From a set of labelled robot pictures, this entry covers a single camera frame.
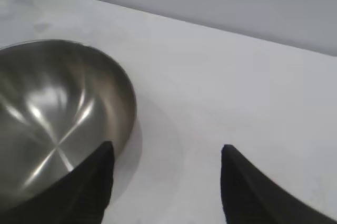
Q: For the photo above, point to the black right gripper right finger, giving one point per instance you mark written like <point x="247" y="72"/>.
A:
<point x="250" y="197"/>

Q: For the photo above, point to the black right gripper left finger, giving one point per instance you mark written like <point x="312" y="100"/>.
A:
<point x="84" y="195"/>

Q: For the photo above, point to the stainless steel mixing bowl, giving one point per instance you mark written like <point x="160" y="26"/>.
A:
<point x="52" y="102"/>

